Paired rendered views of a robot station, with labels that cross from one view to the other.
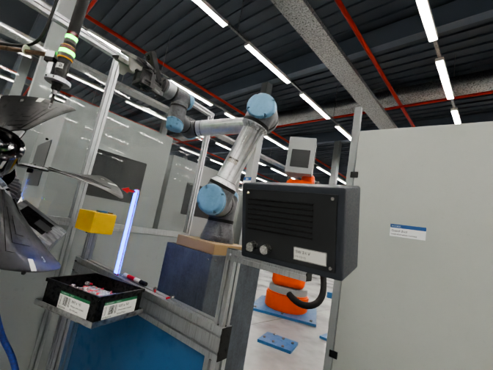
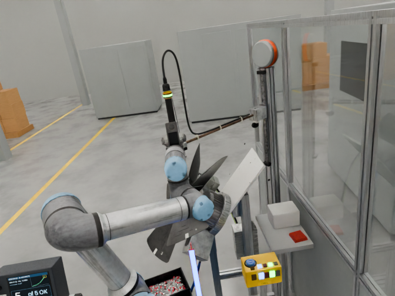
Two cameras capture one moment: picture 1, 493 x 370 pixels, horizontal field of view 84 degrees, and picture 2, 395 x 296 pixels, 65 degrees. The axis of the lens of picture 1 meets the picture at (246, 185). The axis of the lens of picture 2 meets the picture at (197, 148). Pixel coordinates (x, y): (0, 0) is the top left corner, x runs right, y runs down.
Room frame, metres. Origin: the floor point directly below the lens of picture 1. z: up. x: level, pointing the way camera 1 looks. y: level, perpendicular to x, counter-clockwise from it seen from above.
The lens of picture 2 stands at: (1.98, -0.21, 2.08)
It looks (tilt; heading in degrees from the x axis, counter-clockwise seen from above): 21 degrees down; 140
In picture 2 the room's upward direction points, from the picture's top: 8 degrees counter-clockwise
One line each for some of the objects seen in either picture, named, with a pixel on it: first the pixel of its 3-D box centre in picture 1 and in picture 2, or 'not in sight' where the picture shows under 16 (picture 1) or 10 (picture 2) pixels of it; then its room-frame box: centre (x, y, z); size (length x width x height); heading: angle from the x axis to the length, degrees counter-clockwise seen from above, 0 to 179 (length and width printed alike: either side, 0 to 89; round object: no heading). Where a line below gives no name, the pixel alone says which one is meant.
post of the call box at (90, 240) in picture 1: (89, 244); (262, 287); (1.27, 0.65, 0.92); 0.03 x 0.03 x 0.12; 52
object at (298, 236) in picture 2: not in sight; (298, 236); (1.17, 1.12, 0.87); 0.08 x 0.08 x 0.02; 59
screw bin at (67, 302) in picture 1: (95, 295); (166, 289); (0.86, 0.38, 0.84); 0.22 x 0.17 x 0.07; 67
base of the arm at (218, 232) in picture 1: (218, 230); not in sight; (1.23, 0.09, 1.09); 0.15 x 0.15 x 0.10
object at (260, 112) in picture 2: not in sight; (258, 113); (0.84, 1.26, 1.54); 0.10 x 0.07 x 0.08; 87
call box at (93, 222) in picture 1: (95, 222); (261, 270); (1.27, 0.65, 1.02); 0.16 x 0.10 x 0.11; 52
